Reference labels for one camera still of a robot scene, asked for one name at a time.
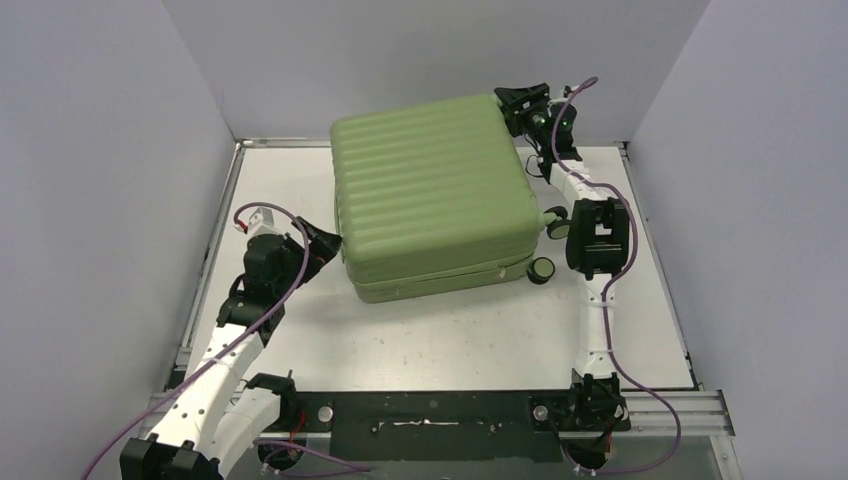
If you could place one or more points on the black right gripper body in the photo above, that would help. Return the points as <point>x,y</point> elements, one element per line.
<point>524,104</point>

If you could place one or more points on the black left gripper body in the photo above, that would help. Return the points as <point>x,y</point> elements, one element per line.
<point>295,260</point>

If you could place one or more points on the green suitcase with blue lining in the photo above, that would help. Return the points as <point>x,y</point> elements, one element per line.
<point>432,198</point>

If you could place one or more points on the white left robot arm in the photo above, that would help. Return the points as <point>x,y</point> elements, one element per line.
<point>219,413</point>

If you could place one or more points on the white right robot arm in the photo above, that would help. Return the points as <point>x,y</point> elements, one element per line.
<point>595,225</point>

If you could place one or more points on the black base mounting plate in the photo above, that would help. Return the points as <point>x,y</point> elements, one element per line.
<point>451,425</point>

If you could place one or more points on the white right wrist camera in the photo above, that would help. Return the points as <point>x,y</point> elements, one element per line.
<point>567,97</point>

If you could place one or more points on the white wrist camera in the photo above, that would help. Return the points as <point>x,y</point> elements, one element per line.
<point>567,97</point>
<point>260,222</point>

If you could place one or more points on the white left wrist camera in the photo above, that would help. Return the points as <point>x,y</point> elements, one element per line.
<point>260,222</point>

